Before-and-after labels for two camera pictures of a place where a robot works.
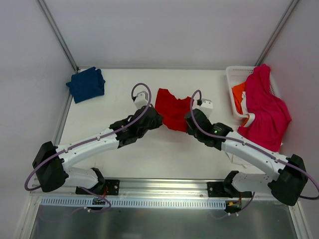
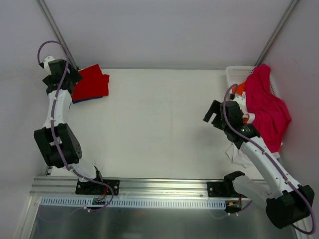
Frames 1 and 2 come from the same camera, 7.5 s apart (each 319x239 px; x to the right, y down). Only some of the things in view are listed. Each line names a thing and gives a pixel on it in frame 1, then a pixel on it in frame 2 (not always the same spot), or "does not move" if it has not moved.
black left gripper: x=154 y=119 -> x=72 y=75
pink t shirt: x=270 y=111 does not move
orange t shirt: x=237 y=91 does not move
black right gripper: x=190 y=119 -> x=215 y=115
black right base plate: x=218 y=189 does not move
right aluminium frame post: x=277 y=32 does not move
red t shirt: x=174 y=112 -> x=94 y=83
